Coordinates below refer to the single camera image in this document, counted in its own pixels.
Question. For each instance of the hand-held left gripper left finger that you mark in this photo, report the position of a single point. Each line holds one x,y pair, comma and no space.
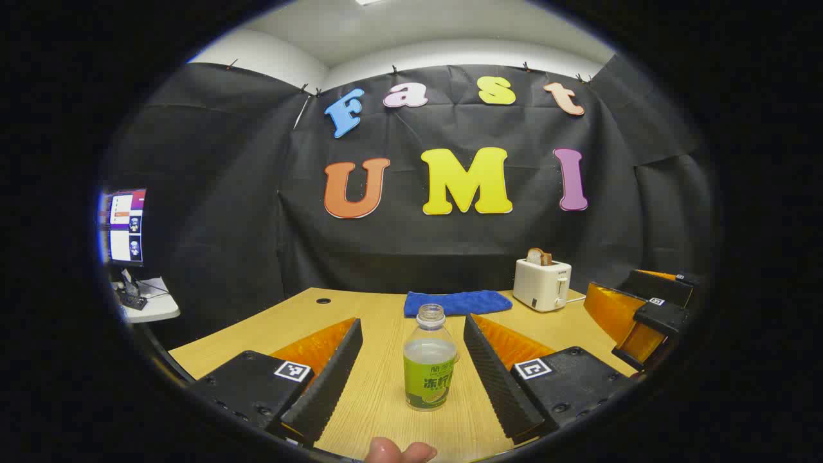
325,379

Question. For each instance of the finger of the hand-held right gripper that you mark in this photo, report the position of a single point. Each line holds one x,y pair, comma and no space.
662,316
659,286

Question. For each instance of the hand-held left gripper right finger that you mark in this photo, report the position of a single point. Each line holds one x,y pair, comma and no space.
498,379

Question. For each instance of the green label water bottle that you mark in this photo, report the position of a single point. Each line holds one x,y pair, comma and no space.
429,379

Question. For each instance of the blue towel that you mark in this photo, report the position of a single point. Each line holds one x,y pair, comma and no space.
456,302

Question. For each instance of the white toaster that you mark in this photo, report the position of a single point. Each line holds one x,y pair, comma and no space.
540,286

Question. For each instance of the toasted bread slice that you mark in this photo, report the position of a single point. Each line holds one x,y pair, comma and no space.
539,257

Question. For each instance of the white side table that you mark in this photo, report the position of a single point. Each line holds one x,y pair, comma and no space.
161,308

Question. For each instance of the black keyboard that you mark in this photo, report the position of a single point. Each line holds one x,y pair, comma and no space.
134,301

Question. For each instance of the computer monitor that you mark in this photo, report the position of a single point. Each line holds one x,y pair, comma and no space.
125,225

